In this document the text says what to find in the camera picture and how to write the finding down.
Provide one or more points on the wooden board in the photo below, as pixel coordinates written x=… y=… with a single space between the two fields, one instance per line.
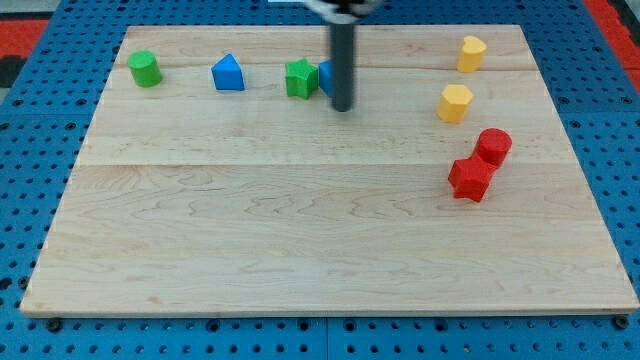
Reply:
x=188 y=201

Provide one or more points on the blue triangle block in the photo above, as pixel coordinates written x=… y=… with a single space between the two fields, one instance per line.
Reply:
x=227 y=74

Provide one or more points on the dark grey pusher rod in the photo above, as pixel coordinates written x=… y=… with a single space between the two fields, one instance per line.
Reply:
x=341 y=42

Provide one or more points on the silver rod mount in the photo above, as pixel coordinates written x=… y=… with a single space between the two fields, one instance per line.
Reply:
x=342 y=11

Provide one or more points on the yellow heart block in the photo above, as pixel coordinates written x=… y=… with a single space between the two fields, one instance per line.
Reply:
x=471 y=54

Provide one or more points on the green cylinder block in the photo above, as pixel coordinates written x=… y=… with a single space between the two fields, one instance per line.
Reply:
x=144 y=68

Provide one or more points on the yellow hexagon block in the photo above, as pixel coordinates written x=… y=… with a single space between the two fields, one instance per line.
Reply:
x=454 y=103

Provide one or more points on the green star block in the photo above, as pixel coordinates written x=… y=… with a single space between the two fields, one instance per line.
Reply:
x=301 y=78

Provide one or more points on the blue cube block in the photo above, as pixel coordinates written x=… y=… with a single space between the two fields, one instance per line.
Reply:
x=324 y=69

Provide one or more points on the red star block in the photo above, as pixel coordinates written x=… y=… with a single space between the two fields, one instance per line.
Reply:
x=471 y=177

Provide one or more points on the red cylinder block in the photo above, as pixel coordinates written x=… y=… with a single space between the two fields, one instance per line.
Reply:
x=493 y=145

